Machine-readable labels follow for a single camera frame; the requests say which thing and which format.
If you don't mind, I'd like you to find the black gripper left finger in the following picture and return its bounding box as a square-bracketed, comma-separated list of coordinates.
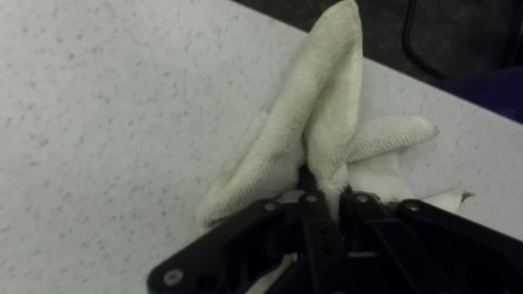
[145, 164, 346, 294]

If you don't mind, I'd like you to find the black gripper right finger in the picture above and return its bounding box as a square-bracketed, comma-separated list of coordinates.
[338, 185, 523, 294]

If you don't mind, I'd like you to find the cream cloth towel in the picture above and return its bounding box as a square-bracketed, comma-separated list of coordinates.
[194, 0, 476, 234]

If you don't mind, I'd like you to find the black cable bundle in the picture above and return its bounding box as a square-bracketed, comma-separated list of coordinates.
[400, 0, 456, 82]

